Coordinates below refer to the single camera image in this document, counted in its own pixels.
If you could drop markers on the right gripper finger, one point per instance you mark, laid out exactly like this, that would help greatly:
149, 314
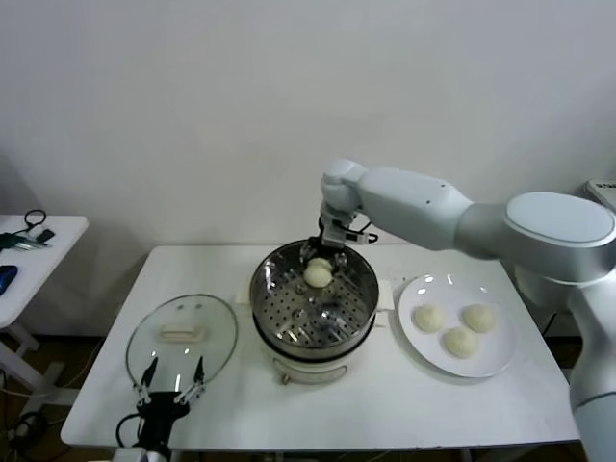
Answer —
306, 252
340, 264

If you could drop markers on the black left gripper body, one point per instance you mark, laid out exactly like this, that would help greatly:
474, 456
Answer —
161, 414

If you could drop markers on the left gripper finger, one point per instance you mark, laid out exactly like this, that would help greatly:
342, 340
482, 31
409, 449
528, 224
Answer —
198, 375
149, 373

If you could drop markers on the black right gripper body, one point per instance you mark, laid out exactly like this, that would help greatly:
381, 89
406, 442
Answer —
321, 245

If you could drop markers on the white steamed baozi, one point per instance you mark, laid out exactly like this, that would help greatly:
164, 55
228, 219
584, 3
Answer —
316, 276
428, 318
479, 317
460, 342

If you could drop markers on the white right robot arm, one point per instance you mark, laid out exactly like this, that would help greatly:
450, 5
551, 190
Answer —
409, 207

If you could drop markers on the steel steamer basket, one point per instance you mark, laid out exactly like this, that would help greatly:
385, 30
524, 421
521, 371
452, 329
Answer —
289, 308

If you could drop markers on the white round plate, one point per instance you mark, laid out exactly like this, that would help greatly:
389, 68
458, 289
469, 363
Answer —
433, 356

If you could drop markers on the white side table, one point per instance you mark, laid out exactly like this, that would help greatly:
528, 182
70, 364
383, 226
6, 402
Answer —
58, 250

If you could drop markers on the blue object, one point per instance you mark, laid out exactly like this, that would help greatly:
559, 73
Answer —
7, 276

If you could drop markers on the small black object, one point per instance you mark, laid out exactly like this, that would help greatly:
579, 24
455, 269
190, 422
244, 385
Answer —
46, 235

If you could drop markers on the green tool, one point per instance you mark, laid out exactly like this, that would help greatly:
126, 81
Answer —
9, 240

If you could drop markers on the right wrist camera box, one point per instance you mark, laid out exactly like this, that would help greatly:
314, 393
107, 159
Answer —
335, 236

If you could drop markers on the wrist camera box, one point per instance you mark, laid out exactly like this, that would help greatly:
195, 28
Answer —
335, 236
130, 456

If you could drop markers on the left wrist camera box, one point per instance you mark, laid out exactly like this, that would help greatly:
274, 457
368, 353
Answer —
130, 456

